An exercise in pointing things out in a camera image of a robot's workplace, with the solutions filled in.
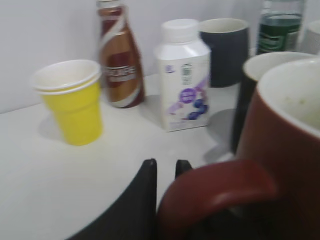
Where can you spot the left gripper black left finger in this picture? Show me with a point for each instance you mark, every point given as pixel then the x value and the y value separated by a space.
pixel 133 215

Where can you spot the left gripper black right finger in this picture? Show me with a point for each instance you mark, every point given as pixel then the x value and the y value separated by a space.
pixel 181 167

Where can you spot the dark red ceramic mug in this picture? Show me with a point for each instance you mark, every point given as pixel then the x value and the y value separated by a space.
pixel 274 179

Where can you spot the green plastic soda bottle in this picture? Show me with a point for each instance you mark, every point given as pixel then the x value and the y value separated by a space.
pixel 279 26

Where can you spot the yellow paper cup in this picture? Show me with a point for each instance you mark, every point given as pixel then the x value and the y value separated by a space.
pixel 71 91

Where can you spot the white blueberry yogurt bottle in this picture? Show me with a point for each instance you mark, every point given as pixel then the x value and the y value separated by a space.
pixel 183 61

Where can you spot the brown coffee drink bottle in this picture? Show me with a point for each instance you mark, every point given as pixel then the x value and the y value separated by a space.
pixel 119 57

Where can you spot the black ceramic mug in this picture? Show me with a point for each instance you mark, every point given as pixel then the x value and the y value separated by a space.
pixel 252 71

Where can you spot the dark grey ceramic mug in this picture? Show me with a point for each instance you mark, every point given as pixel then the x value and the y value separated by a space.
pixel 228 40

